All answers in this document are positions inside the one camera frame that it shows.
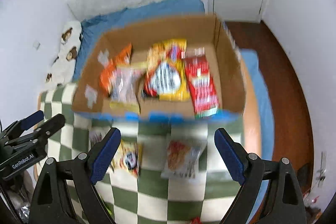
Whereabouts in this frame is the yellow clear snack bag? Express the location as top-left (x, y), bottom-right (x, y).
top-left (109, 65), bottom-right (145, 114)

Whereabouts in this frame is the red green snack bag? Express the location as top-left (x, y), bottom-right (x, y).
top-left (184, 55), bottom-right (219, 118)

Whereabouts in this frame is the yellow instant noodle bag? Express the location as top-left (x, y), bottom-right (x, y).
top-left (142, 39), bottom-right (190, 102)

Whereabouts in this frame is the white chocolate stick snack bag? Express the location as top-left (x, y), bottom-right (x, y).
top-left (89, 127), bottom-right (105, 148)

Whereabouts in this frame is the bear pattern quilt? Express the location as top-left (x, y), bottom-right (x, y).
top-left (45, 20), bottom-right (82, 90)

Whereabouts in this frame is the yellow panda snack bag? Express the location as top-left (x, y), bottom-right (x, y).
top-left (110, 140), bottom-right (143, 178)

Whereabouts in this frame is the orange white snack bag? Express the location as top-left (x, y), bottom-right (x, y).
top-left (161, 137), bottom-right (207, 180)

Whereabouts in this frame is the blue bed sheet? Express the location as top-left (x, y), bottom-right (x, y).
top-left (72, 14), bottom-right (274, 223)

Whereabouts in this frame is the green white checkered blanket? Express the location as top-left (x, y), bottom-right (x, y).
top-left (38, 84), bottom-right (240, 223)

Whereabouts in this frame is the cardboard box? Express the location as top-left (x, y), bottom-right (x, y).
top-left (72, 14), bottom-right (246, 120)

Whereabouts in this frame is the wall outlet with plug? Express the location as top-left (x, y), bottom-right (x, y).
top-left (316, 151), bottom-right (327, 188)

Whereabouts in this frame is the wall socket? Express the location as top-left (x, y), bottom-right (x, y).
top-left (33, 40), bottom-right (41, 50)

